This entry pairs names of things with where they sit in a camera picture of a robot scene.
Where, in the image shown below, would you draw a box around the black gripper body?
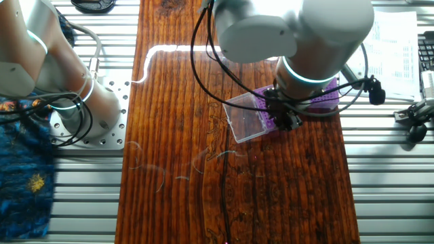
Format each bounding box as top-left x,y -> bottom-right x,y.
267,86 -> 302,117

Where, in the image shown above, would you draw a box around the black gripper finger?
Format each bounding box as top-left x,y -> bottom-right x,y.
275,114 -> 290,131
287,112 -> 304,131

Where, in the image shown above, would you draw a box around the purple pipette tip box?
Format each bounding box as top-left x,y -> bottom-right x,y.
304,77 -> 340,115
222,84 -> 282,144

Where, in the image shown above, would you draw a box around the brown wooden board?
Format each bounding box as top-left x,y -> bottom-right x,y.
114,0 -> 361,244

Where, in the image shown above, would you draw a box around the white printed paper sheets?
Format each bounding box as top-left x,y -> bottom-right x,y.
338,9 -> 422,102

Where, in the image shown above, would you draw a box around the black clamp tool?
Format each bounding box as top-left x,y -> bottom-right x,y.
393,98 -> 434,144

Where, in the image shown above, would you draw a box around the black keyboard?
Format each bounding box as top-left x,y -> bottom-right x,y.
416,30 -> 434,73

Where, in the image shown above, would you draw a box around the black c-clamp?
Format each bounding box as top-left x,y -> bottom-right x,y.
70,0 -> 117,14

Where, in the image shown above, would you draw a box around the blue patterned cloth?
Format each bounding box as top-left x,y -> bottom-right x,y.
0,9 -> 76,242

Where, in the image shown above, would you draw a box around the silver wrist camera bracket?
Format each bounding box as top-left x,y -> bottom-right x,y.
340,62 -> 362,84

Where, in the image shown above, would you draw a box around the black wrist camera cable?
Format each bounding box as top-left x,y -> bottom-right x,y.
189,0 -> 387,118

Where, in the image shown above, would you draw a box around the silver perforated base plate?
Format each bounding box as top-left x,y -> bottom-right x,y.
49,76 -> 132,150

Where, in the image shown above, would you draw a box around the grey robot cable with connector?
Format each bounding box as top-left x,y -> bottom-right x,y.
67,22 -> 102,81

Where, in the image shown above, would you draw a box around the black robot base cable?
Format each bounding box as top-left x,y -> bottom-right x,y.
0,91 -> 95,147

